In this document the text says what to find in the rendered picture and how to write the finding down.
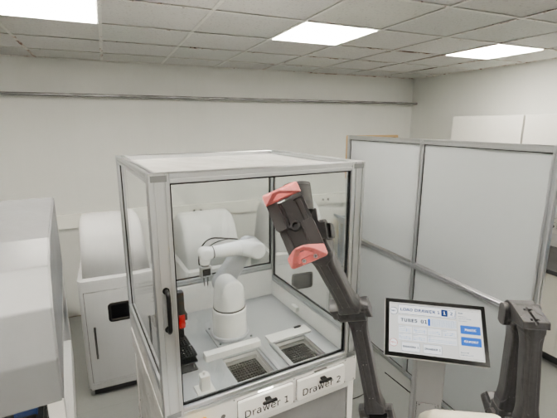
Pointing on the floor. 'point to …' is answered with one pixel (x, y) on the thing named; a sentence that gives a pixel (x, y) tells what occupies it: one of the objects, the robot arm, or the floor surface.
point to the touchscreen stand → (426, 386)
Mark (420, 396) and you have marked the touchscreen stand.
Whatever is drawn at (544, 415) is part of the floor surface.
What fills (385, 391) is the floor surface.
